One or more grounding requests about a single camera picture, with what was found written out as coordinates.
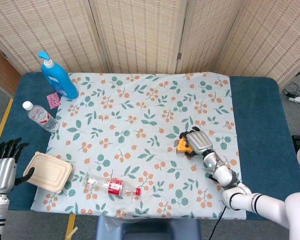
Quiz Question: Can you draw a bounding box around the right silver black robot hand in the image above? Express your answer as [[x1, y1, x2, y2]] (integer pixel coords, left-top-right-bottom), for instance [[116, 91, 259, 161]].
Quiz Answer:
[[178, 126, 214, 160]]

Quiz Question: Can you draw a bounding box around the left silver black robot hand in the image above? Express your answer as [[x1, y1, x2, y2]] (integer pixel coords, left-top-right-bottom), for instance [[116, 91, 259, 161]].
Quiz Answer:
[[0, 137, 36, 195]]

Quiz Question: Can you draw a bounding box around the yellow black tape measure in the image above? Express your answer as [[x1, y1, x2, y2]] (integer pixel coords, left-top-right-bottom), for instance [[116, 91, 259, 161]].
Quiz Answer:
[[176, 136, 196, 154]]

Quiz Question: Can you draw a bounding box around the beige lidded food container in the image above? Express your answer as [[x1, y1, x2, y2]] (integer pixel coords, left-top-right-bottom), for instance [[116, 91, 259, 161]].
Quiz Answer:
[[22, 151, 73, 194]]

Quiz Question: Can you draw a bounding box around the floral print tablecloth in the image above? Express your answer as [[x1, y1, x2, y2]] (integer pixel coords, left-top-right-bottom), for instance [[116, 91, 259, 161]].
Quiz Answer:
[[30, 71, 248, 220]]

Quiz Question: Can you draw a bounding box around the blue table cover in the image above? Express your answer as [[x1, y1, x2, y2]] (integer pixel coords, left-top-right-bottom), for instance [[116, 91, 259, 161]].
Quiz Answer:
[[0, 72, 300, 221]]

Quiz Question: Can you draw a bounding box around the clear water bottle white cap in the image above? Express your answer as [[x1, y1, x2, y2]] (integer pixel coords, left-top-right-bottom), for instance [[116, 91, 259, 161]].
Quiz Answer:
[[22, 100, 60, 133]]

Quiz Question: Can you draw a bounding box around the pink patterned square card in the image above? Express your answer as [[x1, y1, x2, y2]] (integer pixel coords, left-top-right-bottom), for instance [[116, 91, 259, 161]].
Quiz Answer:
[[46, 92, 62, 110]]

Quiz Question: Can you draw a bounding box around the clear bottle red label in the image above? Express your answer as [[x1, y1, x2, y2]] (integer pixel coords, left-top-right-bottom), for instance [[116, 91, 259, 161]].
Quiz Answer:
[[81, 172, 142, 198]]

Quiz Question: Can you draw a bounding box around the blue chair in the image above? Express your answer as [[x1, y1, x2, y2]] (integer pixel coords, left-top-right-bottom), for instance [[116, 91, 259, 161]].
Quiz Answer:
[[94, 215, 202, 240]]

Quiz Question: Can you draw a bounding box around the blue pump dispenser bottle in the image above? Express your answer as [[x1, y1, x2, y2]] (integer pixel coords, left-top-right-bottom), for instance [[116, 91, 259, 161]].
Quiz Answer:
[[37, 50, 80, 100]]

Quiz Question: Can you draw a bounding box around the woven folding screen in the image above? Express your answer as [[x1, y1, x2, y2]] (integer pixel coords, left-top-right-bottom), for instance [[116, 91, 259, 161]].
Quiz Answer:
[[0, 0, 300, 86]]

